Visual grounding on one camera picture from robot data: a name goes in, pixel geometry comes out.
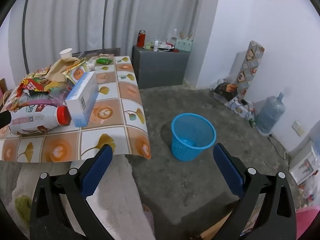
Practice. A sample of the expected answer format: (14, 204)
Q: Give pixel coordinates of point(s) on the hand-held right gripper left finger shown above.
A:
(96, 171)

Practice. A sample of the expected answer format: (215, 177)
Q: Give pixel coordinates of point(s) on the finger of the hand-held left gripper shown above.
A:
(4, 120)

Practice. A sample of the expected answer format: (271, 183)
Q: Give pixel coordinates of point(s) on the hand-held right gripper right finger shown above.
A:
(228, 171)

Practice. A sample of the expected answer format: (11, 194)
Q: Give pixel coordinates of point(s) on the white bottle with red cap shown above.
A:
(32, 121)

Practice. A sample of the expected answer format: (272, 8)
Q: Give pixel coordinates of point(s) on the blue plastic wastebasket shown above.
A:
(180, 150)

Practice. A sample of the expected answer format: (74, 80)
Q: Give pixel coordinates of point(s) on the white fluffy blanket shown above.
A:
(120, 205)

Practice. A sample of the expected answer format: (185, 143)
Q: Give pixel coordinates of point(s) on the pile of snack wrappers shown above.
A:
(45, 85)

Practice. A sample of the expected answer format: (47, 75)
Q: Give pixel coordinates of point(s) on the wooden board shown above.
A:
(217, 230)

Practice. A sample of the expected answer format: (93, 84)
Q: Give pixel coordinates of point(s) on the white printed carton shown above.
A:
(240, 110)

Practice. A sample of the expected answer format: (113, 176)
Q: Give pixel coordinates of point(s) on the blue water jug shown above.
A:
(270, 115)

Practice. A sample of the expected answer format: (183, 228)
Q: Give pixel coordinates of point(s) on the blue and white carton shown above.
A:
(81, 97)

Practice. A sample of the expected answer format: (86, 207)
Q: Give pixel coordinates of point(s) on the white water dispenser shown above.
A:
(303, 162)

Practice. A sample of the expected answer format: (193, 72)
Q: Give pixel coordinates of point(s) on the leaf patterned tablecloth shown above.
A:
(110, 95)

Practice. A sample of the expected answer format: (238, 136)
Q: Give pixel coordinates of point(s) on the dark printed bag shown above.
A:
(225, 92)

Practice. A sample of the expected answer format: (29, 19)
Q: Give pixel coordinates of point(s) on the clear plastic bag with items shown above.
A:
(308, 190)

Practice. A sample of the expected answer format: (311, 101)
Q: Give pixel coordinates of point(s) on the white paper cup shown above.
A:
(65, 53)

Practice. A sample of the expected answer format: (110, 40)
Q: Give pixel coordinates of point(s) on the pink cloth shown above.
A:
(308, 220)

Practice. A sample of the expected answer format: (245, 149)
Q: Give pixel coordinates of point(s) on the green candy packet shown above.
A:
(103, 61)

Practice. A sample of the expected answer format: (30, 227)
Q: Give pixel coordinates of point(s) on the dark snack box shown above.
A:
(100, 51)

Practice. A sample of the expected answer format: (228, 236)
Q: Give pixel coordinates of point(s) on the grey cabinet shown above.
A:
(157, 67)

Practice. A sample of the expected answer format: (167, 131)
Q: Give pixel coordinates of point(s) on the grey white curtain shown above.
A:
(75, 17)

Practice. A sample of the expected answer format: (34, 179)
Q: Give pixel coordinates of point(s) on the green desk calendar box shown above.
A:
(183, 45)

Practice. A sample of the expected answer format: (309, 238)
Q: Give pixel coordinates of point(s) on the small white bottle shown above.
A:
(156, 46)

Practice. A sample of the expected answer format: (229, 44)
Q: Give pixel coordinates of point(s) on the white red flat packet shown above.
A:
(166, 47)

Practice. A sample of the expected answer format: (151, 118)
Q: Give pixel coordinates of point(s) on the red thermos flask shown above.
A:
(141, 39)

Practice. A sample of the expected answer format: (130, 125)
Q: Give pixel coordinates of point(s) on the wall socket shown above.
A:
(297, 128)

